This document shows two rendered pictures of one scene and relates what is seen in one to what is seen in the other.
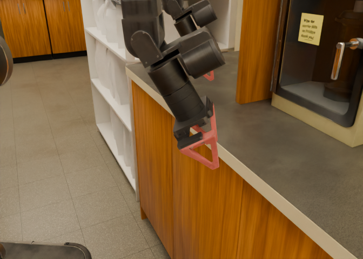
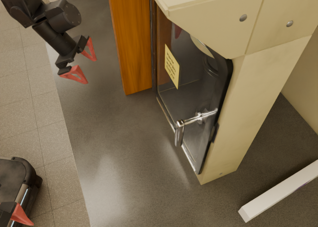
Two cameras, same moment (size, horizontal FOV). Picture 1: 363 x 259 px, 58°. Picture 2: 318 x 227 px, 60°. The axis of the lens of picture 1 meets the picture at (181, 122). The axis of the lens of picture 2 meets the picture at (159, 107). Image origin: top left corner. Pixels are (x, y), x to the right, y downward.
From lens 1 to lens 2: 0.65 m
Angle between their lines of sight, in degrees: 28
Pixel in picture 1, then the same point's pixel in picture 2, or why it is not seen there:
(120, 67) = not seen: outside the picture
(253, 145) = (107, 175)
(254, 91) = (140, 83)
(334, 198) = not seen: outside the picture
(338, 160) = (177, 206)
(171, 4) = (15, 12)
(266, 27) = (143, 29)
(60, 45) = not seen: outside the picture
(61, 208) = (23, 106)
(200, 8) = (54, 14)
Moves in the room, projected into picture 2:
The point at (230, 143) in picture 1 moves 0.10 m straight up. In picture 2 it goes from (88, 169) to (80, 152)
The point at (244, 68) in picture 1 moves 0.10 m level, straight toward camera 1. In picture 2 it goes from (123, 68) to (111, 94)
